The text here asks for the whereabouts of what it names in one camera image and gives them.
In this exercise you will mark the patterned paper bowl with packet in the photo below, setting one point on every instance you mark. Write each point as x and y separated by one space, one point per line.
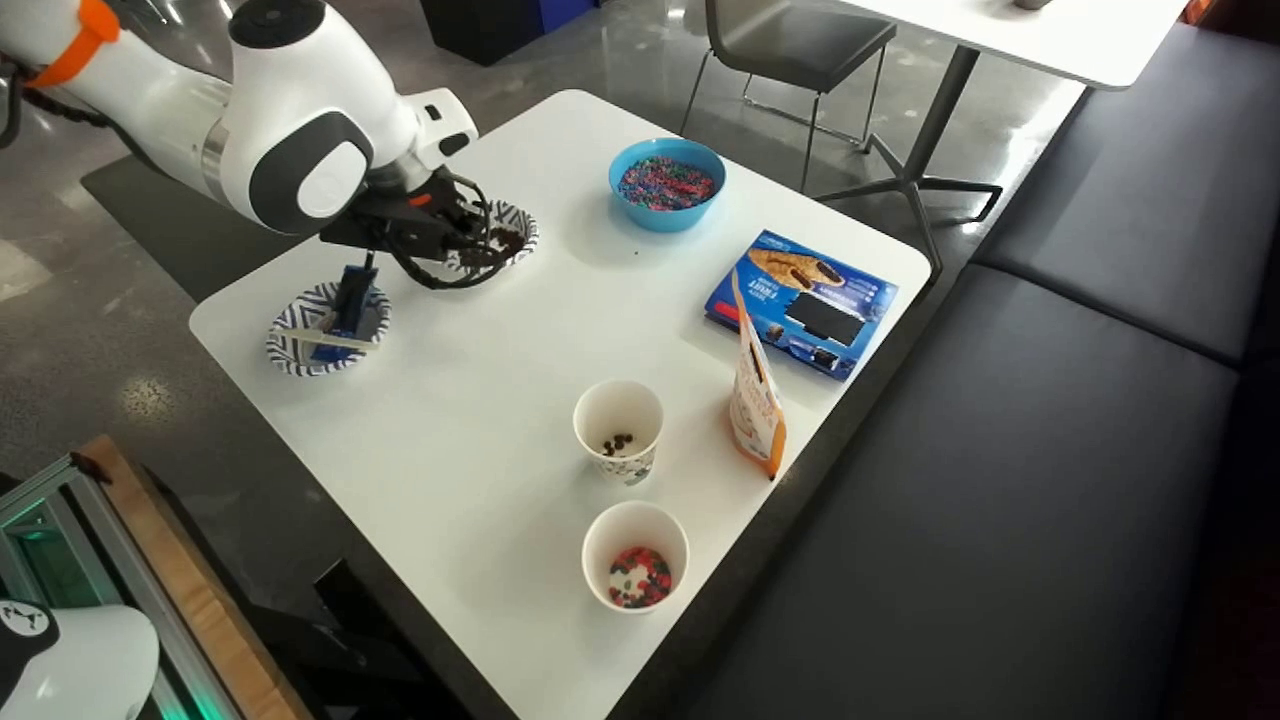
299 350

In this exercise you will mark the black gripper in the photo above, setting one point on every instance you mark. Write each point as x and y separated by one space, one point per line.
387 223

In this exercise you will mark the white side table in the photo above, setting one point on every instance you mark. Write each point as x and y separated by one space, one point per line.
1065 32

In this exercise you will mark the grey chair with metal legs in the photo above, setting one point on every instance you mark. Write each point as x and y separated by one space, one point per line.
794 32

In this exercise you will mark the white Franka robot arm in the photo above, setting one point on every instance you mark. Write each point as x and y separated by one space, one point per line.
264 120

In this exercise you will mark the dark blue snack packet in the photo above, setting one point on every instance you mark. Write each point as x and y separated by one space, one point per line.
352 302

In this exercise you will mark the white wrist camera block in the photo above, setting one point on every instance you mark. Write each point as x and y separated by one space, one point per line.
447 120

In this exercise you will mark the paper cup with dark beans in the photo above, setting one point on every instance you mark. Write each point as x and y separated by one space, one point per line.
617 425

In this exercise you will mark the white rounded device black emblem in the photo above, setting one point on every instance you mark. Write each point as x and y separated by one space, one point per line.
80 666

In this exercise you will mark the blue plastic bowl with candies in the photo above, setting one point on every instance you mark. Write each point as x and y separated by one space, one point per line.
665 187

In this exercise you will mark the dark floor mat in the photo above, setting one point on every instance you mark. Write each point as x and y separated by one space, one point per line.
175 225

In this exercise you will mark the blue cookie box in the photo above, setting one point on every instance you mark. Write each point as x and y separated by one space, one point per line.
803 306

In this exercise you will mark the dark blue bin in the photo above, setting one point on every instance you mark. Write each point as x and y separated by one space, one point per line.
504 24

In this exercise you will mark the wooden plank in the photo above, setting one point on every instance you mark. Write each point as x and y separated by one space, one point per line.
184 587

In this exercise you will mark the paper cup with red candies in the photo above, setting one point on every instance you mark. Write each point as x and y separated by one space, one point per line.
636 564

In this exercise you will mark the flat white stirring stick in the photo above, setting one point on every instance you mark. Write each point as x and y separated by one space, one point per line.
324 340

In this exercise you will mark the metal frame cart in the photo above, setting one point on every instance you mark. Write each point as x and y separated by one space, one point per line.
52 544

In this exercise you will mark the orange and white snack pouch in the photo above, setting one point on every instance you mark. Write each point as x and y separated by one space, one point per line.
752 414

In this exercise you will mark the black sofa seat cushion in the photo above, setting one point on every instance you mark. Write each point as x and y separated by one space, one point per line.
1146 201
985 532

